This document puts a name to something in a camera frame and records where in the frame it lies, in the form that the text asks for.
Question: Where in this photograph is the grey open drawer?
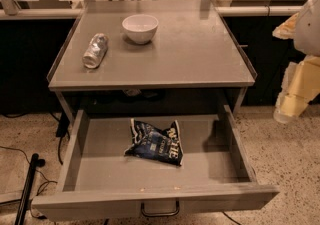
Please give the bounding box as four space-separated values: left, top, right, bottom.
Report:
32 106 279 221

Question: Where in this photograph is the crushed clear plastic bottle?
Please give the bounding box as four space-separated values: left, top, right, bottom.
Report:
82 33 109 69

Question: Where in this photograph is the white ceramic bowl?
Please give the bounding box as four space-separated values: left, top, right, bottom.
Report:
122 14 159 44

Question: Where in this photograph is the blue chip bag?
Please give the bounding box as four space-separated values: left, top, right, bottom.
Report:
124 119 183 166

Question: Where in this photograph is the black metal drawer handle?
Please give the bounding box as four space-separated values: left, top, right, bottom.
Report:
141 200 180 218

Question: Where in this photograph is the grey counter cabinet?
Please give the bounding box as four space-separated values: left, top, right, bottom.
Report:
46 0 258 127

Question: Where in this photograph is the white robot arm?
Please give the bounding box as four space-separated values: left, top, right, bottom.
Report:
272 0 320 124

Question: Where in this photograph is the black pole on floor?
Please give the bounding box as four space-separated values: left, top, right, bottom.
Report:
14 153 45 225

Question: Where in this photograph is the black floor cable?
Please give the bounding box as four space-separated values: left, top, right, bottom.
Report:
0 145 58 200

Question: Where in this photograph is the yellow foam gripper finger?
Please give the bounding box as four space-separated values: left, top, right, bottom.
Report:
272 13 298 40
273 56 320 124

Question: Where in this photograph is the white horizontal rail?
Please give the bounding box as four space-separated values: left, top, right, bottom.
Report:
0 4 306 21

